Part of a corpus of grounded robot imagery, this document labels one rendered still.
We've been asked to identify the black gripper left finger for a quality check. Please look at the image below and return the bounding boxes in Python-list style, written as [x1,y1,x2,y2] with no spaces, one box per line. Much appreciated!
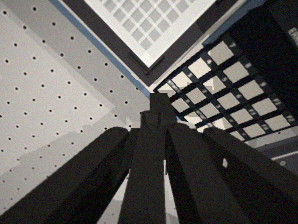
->
[0,93,166,224]

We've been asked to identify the dark grey rectangular frame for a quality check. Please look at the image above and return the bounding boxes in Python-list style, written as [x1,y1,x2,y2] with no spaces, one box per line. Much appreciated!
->
[254,135,298,175]

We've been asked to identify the grey perforated base plate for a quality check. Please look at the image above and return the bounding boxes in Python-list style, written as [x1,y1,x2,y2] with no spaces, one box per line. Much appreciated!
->
[0,0,150,215]

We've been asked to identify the plate washer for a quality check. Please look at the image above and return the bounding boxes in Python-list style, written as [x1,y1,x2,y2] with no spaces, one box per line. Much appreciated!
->
[49,0,298,142]

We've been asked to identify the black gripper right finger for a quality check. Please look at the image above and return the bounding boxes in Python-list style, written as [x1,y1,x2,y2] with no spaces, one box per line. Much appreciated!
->
[159,93,298,224]

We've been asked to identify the white multi-well plate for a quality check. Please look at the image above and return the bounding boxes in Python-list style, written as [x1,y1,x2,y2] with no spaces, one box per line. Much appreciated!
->
[84,0,216,68]

